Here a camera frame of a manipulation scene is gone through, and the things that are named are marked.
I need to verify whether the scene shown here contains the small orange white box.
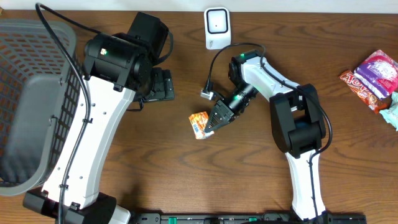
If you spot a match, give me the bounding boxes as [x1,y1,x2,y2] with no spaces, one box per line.
[188,111,215,139]

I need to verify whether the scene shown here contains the teal snack wrapper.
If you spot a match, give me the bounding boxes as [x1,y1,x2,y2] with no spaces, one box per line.
[379,91,398,131]

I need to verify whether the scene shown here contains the orange snack bar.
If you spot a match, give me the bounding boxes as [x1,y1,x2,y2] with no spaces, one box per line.
[339,70,389,114]

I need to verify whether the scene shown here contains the purple red snack packet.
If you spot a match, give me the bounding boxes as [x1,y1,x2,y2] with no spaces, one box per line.
[354,50,397,100]

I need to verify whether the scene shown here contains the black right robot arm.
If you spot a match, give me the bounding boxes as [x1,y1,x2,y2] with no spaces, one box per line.
[204,50,330,222]

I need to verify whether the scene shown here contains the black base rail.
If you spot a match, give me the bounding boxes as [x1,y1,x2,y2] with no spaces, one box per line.
[129,212,367,224]

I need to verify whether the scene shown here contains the white barcode scanner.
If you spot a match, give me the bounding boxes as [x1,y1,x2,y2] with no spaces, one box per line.
[204,7,231,50]

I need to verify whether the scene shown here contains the grey plastic basket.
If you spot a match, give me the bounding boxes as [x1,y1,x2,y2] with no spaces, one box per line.
[1,19,80,196]

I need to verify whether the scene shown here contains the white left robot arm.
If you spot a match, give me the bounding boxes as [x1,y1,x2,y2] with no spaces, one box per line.
[23,12,174,223]

